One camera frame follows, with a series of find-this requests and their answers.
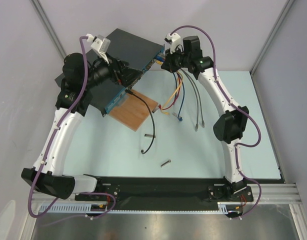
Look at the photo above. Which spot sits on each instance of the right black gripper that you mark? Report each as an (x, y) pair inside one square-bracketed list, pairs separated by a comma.
[(167, 63)]

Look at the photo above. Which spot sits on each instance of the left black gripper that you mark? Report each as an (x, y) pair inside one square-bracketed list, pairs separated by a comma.
[(126, 76)]

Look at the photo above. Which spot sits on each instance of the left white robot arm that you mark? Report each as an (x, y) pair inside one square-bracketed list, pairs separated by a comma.
[(46, 176)]

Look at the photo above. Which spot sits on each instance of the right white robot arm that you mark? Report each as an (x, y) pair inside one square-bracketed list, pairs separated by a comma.
[(232, 122)]

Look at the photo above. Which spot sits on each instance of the wooden board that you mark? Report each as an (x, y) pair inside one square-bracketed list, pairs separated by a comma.
[(130, 111)]

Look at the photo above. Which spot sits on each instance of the dark grey network switch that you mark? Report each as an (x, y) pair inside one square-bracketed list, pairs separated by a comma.
[(129, 57)]

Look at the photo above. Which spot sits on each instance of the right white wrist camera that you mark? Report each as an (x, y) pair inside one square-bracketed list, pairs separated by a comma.
[(174, 40)]

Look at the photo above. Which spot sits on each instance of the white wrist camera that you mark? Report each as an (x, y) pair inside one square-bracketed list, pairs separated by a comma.
[(174, 40), (100, 45)]

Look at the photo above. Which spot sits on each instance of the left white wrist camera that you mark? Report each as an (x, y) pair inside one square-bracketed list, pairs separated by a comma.
[(100, 45)]

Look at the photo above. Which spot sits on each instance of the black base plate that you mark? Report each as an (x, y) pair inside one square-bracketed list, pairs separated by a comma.
[(164, 194)]

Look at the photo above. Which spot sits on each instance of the aluminium rail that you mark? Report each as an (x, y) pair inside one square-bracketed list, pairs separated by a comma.
[(279, 194)]

